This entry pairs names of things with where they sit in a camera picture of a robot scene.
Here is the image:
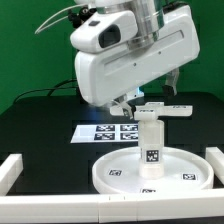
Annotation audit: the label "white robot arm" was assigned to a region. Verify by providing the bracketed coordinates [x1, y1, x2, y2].
[70, 0, 200, 113]

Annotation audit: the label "white left fence bar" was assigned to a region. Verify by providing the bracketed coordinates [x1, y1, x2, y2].
[0, 154, 23, 196]

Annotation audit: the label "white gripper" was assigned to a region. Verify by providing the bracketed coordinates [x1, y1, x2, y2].
[75, 3, 200, 118]

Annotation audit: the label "black cables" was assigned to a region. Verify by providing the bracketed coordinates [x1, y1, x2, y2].
[13, 78, 78, 104]

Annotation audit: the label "white marker tag sheet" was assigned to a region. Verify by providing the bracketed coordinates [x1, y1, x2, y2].
[71, 124, 138, 143]

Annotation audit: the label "white right fence bar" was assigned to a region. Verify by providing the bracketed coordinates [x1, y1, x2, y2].
[205, 147, 224, 185]

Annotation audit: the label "white cross table base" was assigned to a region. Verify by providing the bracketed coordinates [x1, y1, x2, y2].
[110, 102, 193, 121]

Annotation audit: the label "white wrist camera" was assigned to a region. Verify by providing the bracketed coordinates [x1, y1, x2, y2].
[70, 10, 138, 53]

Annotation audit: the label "white cables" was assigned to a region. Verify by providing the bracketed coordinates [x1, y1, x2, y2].
[34, 3, 87, 35]

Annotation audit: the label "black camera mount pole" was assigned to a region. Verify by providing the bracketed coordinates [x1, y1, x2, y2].
[68, 7, 96, 29]

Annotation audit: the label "white round table top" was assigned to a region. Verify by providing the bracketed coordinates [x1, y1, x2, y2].
[92, 147, 214, 194]

